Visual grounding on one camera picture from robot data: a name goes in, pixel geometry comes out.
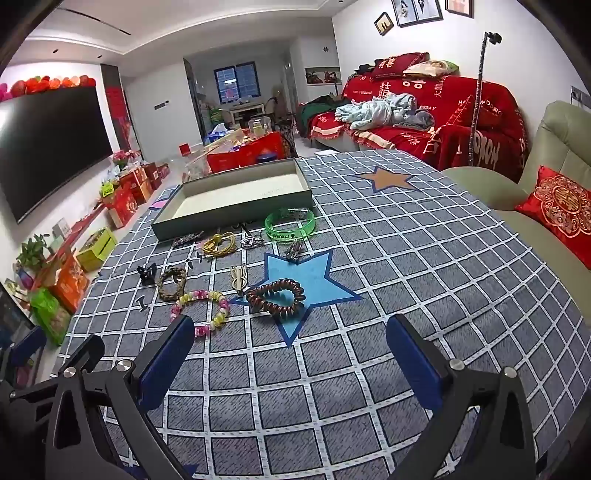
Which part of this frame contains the black television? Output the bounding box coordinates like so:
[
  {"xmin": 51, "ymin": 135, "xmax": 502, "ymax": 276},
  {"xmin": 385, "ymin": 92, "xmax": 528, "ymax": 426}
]
[{"xmin": 0, "ymin": 85, "xmax": 115, "ymax": 224}]

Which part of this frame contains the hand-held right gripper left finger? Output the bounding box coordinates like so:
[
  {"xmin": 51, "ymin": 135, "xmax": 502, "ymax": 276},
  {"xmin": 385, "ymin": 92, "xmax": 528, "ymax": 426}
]
[{"xmin": 44, "ymin": 315, "xmax": 197, "ymax": 480}]

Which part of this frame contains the white console table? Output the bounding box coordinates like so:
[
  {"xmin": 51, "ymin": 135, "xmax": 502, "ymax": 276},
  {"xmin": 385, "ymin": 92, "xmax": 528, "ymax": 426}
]
[{"xmin": 228, "ymin": 105, "xmax": 266, "ymax": 127}]

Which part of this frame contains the pale green armchair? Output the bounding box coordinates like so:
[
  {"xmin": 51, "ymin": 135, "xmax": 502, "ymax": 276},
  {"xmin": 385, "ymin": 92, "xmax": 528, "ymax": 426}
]
[{"xmin": 441, "ymin": 100, "xmax": 591, "ymax": 278}]

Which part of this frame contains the potted plant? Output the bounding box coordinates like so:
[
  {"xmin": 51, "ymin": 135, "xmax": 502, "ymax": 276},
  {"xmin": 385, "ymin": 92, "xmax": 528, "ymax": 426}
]
[{"xmin": 16, "ymin": 233, "xmax": 51, "ymax": 278}]

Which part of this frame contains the metal camera pole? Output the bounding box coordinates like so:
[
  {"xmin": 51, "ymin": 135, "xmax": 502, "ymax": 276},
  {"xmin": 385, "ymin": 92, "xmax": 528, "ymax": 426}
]
[{"xmin": 466, "ymin": 31, "xmax": 502, "ymax": 169}]

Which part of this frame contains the green snack bag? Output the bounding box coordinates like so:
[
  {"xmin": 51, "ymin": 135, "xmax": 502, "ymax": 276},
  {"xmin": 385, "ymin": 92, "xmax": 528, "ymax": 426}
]
[{"xmin": 30, "ymin": 288, "xmax": 72, "ymax": 347}]

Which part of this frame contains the yellow hair tie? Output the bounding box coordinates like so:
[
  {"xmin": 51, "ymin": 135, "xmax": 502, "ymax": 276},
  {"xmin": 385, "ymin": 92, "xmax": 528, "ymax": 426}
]
[{"xmin": 201, "ymin": 233, "xmax": 238, "ymax": 257}]

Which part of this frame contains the small red gift box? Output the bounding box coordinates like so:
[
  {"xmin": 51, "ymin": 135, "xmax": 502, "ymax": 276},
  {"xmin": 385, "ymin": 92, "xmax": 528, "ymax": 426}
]
[{"xmin": 143, "ymin": 161, "xmax": 171, "ymax": 190}]

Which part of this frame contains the wall niche shelf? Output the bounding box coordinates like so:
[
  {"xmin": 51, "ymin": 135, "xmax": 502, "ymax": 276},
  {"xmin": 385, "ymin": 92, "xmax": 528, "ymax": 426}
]
[{"xmin": 305, "ymin": 67, "xmax": 342, "ymax": 86}]

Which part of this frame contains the red embroidered cushion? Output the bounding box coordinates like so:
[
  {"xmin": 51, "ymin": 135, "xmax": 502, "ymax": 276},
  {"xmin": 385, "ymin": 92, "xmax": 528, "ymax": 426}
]
[{"xmin": 515, "ymin": 165, "xmax": 591, "ymax": 271}]

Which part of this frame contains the grey plaid star tablecloth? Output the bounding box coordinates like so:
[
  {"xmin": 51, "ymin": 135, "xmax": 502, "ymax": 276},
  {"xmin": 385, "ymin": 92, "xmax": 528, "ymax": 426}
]
[{"xmin": 65, "ymin": 150, "xmax": 591, "ymax": 480}]

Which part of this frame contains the double portrait picture frame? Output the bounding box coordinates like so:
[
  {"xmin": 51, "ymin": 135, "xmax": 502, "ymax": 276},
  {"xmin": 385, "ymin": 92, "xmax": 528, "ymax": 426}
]
[{"xmin": 392, "ymin": 0, "xmax": 444, "ymax": 27}]

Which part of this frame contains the large red gift box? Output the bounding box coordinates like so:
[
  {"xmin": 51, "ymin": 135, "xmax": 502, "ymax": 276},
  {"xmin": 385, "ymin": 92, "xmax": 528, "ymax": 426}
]
[{"xmin": 105, "ymin": 187, "xmax": 138, "ymax": 229}]

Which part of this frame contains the grey-green shallow box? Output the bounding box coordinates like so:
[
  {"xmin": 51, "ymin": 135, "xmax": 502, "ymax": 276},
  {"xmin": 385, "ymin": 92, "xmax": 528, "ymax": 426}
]
[{"xmin": 151, "ymin": 158, "xmax": 315, "ymax": 243}]

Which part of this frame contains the gold hair clip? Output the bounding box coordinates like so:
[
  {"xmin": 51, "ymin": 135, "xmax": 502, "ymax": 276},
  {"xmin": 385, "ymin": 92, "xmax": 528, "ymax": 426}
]
[{"xmin": 230, "ymin": 264, "xmax": 249, "ymax": 296}]

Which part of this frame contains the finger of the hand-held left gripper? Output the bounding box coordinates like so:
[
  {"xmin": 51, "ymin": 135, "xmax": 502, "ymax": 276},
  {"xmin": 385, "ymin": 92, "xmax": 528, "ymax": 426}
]
[{"xmin": 0, "ymin": 324, "xmax": 49, "ymax": 416}]

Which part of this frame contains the dark green cloth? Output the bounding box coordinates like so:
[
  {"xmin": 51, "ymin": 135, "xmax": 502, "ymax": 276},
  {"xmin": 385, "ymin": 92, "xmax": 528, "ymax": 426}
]
[{"xmin": 295, "ymin": 95, "xmax": 352, "ymax": 137}]

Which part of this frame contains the red printed pillow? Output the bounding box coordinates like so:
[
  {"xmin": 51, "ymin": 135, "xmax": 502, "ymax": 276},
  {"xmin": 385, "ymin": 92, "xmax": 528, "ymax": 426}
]
[{"xmin": 373, "ymin": 52, "xmax": 430, "ymax": 75}]

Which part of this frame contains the red wall decoration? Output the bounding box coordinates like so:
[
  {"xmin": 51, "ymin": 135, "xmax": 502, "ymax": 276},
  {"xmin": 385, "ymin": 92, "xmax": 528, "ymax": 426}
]
[{"xmin": 105, "ymin": 85, "xmax": 134, "ymax": 148}]

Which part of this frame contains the yellow-green carton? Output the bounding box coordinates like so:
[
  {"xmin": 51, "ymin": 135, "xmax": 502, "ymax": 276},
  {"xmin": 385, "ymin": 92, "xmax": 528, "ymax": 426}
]
[{"xmin": 76, "ymin": 228, "xmax": 117, "ymax": 272}]

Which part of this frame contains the clear plastic container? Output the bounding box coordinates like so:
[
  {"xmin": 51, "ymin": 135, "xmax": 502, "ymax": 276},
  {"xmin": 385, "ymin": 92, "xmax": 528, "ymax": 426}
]
[{"xmin": 182, "ymin": 143, "xmax": 218, "ymax": 178}]

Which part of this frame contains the floral cushion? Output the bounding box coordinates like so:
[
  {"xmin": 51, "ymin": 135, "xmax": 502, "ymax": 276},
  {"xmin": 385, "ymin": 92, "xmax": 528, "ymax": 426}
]
[{"xmin": 403, "ymin": 59, "xmax": 460, "ymax": 77}]

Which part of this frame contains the light blue blanket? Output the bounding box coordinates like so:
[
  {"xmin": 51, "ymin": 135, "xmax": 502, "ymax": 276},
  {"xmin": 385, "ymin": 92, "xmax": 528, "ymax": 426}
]
[{"xmin": 335, "ymin": 93, "xmax": 435, "ymax": 131}]

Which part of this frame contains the pink yellow bead bracelet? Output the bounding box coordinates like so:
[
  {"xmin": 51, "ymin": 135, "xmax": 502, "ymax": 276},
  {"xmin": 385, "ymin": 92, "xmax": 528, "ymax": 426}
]
[{"xmin": 170, "ymin": 289, "xmax": 230, "ymax": 339}]

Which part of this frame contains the window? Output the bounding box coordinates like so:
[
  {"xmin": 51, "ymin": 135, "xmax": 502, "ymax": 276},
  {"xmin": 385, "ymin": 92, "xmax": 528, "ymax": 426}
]
[{"xmin": 213, "ymin": 61, "xmax": 258, "ymax": 103}]

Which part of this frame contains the green translucent bangle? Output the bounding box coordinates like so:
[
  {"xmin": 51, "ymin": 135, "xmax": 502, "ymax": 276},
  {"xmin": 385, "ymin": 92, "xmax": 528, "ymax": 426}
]
[{"xmin": 264, "ymin": 208, "xmax": 317, "ymax": 241}]

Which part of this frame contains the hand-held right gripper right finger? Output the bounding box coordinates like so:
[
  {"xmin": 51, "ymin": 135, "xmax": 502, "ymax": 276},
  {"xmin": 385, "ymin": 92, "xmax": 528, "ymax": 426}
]
[{"xmin": 385, "ymin": 315, "xmax": 550, "ymax": 480}]

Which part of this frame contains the red television console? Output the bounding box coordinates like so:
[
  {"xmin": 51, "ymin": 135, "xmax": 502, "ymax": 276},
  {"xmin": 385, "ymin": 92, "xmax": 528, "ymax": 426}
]
[{"xmin": 41, "ymin": 203, "xmax": 112, "ymax": 259}]

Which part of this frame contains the sofa with red cover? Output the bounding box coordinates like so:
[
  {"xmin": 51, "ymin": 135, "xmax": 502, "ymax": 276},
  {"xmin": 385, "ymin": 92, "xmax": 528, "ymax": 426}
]
[{"xmin": 307, "ymin": 53, "xmax": 532, "ymax": 178}]

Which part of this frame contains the row of red balloons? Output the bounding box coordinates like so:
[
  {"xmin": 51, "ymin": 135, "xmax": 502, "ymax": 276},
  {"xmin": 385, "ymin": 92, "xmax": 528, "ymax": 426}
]
[{"xmin": 0, "ymin": 74, "xmax": 97, "ymax": 101}]

